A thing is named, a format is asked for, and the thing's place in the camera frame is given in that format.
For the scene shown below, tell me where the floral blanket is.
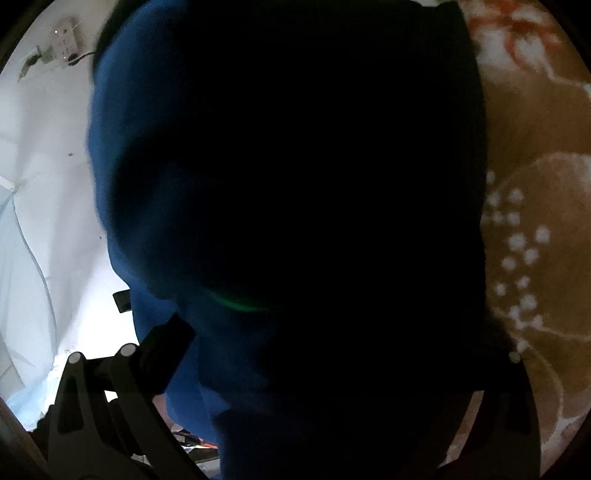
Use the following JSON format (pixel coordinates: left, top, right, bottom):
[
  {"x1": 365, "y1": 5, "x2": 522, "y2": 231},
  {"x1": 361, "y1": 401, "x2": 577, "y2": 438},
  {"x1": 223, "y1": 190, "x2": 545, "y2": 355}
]
[{"x1": 455, "y1": 0, "x2": 591, "y2": 478}]

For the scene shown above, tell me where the white charger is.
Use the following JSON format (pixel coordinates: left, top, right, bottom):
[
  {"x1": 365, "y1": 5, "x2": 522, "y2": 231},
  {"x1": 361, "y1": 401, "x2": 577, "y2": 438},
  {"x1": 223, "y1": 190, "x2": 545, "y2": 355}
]
[{"x1": 18, "y1": 45, "x2": 55, "y2": 83}]

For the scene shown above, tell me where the blue black lettered hoodie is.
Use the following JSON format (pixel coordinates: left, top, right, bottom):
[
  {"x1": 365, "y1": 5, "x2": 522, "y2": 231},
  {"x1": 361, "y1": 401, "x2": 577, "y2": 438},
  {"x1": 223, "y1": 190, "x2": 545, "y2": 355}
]
[{"x1": 85, "y1": 0, "x2": 519, "y2": 480}]

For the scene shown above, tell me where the light blue sheet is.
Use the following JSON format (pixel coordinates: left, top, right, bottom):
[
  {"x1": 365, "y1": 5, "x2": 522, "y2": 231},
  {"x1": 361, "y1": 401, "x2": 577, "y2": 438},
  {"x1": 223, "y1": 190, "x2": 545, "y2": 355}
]
[{"x1": 0, "y1": 179, "x2": 63, "y2": 418}]

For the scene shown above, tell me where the white power strip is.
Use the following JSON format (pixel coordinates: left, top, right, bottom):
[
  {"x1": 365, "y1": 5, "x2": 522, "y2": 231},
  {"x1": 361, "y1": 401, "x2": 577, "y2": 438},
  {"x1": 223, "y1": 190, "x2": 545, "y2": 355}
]
[{"x1": 48, "y1": 17, "x2": 80, "y2": 64}]

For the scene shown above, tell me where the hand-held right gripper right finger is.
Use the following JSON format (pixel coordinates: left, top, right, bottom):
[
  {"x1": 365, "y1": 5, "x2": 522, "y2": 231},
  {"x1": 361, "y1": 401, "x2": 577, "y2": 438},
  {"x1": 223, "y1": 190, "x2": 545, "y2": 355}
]
[{"x1": 434, "y1": 351, "x2": 542, "y2": 480}]

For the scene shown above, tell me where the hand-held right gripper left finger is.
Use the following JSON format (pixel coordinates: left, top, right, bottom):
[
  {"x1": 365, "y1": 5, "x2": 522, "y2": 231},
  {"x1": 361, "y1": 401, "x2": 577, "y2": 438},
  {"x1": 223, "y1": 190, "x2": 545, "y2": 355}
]
[{"x1": 30, "y1": 316, "x2": 209, "y2": 480}]

